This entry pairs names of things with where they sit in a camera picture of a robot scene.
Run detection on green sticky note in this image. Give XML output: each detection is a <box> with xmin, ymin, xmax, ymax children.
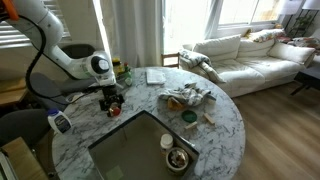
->
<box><xmin>105</xmin><ymin>164</ymin><xmax>125</xmax><ymax>180</ymax></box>

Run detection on dark office chair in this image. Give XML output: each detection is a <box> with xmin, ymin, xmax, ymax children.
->
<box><xmin>0</xmin><ymin>108</ymin><xmax>54</xmax><ymax>149</ymax></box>

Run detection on wooden chair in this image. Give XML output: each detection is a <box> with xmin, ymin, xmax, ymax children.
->
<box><xmin>160</xmin><ymin>51</ymin><xmax>181</xmax><ymax>69</ymax></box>

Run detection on brown bread rolls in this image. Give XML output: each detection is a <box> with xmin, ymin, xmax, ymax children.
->
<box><xmin>166</xmin><ymin>96</ymin><xmax>186</xmax><ymax>112</ymax></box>

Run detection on small white jar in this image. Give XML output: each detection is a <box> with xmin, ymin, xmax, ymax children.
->
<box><xmin>159</xmin><ymin>133</ymin><xmax>175</xmax><ymax>157</ymax></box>

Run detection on bowl with contents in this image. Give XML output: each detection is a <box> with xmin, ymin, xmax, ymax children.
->
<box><xmin>165</xmin><ymin>146</ymin><xmax>190</xmax><ymax>177</ymax></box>

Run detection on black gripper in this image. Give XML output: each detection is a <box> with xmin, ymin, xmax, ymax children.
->
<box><xmin>98</xmin><ymin>84</ymin><xmax>126</xmax><ymax>112</ymax></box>

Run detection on striped grey white cloth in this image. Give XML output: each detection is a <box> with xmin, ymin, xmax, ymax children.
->
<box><xmin>157</xmin><ymin>82</ymin><xmax>218</xmax><ymax>108</ymax></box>

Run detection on light wooden furniture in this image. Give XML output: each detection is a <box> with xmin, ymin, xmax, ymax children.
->
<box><xmin>0</xmin><ymin>135</ymin><xmax>51</xmax><ymax>180</ymax></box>

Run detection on grey chair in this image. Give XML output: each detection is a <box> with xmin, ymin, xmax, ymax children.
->
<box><xmin>29</xmin><ymin>43</ymin><xmax>101</xmax><ymax>113</ymax></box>

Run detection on navy cardboard box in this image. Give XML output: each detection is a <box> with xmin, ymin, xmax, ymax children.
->
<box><xmin>87</xmin><ymin>109</ymin><xmax>201</xmax><ymax>180</ymax></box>

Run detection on white lamp shade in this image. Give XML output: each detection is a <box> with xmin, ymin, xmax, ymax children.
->
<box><xmin>301</xmin><ymin>0</ymin><xmax>320</xmax><ymax>11</ymax></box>
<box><xmin>278</xmin><ymin>0</ymin><xmax>303</xmax><ymax>16</ymax></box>

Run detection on black coffee table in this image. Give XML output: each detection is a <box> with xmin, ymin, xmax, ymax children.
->
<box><xmin>289</xmin><ymin>64</ymin><xmax>320</xmax><ymax>98</ymax></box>

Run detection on floral cushion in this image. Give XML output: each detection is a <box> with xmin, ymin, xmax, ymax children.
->
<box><xmin>287</xmin><ymin>35</ymin><xmax>320</xmax><ymax>52</ymax></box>

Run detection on white sheer curtain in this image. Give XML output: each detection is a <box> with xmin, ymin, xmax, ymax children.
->
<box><xmin>98</xmin><ymin>0</ymin><xmax>165</xmax><ymax>69</ymax></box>

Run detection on floral patterned pillow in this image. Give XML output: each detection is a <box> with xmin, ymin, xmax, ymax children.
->
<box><xmin>247</xmin><ymin>27</ymin><xmax>287</xmax><ymax>44</ymax></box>

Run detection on white sofa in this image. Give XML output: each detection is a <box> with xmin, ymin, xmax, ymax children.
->
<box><xmin>181</xmin><ymin>33</ymin><xmax>317</xmax><ymax>99</ymax></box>

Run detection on grey patterned blanket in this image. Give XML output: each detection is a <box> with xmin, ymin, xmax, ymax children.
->
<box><xmin>178</xmin><ymin>48</ymin><xmax>228</xmax><ymax>85</ymax></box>

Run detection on small jar with orange lid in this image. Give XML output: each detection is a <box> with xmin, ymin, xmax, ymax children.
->
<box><xmin>107</xmin><ymin>104</ymin><xmax>123</xmax><ymax>118</ymax></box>

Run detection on white bottle with blue cap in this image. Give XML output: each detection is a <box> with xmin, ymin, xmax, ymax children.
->
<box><xmin>46</xmin><ymin>107</ymin><xmax>74</xmax><ymax>136</ymax></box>

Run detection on white window blinds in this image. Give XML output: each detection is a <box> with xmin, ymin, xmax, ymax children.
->
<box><xmin>0</xmin><ymin>0</ymin><xmax>73</xmax><ymax>50</ymax></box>

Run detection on green bottle with red cap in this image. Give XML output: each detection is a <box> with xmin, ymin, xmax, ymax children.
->
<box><xmin>123</xmin><ymin>61</ymin><xmax>132</xmax><ymax>77</ymax></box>

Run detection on brown jar with yellow lid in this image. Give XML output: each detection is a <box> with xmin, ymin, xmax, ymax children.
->
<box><xmin>111</xmin><ymin>57</ymin><xmax>123</xmax><ymax>78</ymax></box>

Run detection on plant on black stand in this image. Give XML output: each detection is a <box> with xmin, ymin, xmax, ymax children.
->
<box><xmin>287</xmin><ymin>13</ymin><xmax>317</xmax><ymax>38</ymax></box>

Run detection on wooden block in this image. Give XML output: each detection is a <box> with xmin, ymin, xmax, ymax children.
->
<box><xmin>202</xmin><ymin>112</ymin><xmax>217</xmax><ymax>126</ymax></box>
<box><xmin>183</xmin><ymin>120</ymin><xmax>199</xmax><ymax>131</ymax></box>

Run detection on wooden desk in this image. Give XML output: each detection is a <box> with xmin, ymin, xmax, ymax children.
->
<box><xmin>0</xmin><ymin>77</ymin><xmax>30</xmax><ymax>108</ymax></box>

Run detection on white folded paper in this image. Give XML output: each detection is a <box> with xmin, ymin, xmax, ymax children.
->
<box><xmin>145</xmin><ymin>67</ymin><xmax>167</xmax><ymax>86</ymax></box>

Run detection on green round lid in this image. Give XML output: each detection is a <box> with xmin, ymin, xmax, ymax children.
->
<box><xmin>180</xmin><ymin>109</ymin><xmax>199</xmax><ymax>124</ymax></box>

